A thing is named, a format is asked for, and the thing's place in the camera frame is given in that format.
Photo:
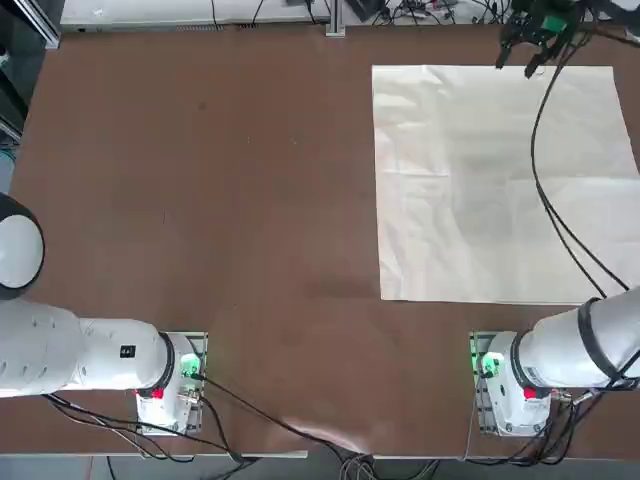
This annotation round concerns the white panel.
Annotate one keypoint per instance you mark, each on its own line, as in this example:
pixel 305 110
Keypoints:
pixel 150 12

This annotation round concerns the short aluminium profile post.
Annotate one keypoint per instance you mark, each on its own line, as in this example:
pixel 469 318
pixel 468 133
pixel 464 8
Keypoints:
pixel 335 20

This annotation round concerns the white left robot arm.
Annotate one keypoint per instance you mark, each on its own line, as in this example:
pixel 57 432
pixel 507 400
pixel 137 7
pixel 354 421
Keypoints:
pixel 100 355

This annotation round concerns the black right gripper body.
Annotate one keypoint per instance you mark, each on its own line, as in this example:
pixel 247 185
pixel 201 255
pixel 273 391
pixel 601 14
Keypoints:
pixel 525 20

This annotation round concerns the dark equipment rack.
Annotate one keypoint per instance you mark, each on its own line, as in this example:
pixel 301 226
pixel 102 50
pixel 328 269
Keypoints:
pixel 12 60

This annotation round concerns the long aluminium frame profile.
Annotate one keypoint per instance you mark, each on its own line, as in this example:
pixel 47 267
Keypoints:
pixel 42 25

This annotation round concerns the cream white tablecloth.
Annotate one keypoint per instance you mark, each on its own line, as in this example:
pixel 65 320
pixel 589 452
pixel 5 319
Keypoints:
pixel 475 200

